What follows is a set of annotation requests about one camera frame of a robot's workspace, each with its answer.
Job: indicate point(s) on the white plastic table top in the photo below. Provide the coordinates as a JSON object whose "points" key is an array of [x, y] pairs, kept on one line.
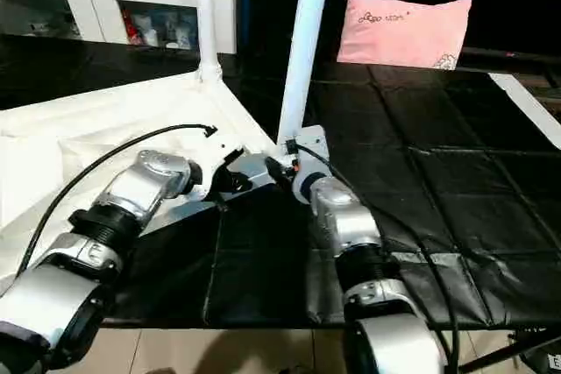
{"points": [[70, 137]]}

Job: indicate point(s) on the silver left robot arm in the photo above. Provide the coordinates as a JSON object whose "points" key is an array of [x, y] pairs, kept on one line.
{"points": [[140, 194]]}

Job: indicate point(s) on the black work mat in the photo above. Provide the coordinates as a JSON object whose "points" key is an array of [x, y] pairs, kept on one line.
{"points": [[456, 155]]}

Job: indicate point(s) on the pink pillow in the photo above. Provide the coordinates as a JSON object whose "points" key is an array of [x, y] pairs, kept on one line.
{"points": [[403, 31]]}

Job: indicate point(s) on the black metal stand leg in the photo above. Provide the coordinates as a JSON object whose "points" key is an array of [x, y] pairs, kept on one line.
{"points": [[508, 352]]}

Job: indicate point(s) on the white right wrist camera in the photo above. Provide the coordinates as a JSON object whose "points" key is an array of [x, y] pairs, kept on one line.
{"points": [[311, 151]]}

